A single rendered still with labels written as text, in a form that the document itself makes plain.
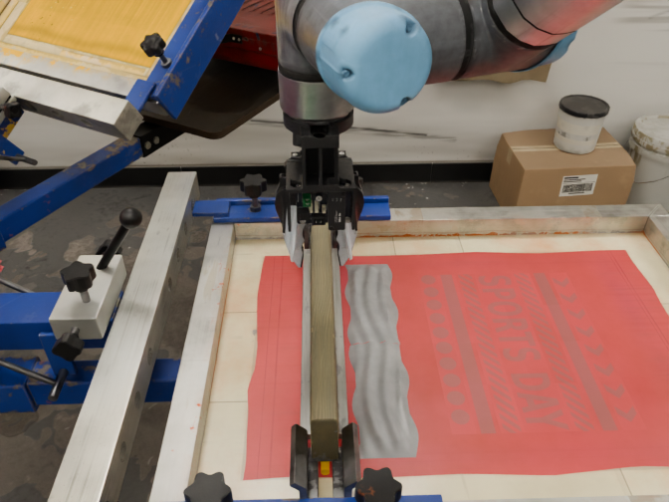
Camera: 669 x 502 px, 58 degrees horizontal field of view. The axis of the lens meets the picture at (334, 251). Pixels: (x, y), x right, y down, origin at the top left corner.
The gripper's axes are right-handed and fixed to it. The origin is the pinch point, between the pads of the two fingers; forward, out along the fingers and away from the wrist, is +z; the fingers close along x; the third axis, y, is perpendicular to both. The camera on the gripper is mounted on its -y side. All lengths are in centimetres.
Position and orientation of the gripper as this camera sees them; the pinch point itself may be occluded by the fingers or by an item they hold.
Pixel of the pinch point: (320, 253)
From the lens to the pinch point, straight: 74.8
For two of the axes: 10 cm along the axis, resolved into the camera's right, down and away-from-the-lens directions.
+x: 10.0, -0.3, 0.4
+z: 0.0, 7.9, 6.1
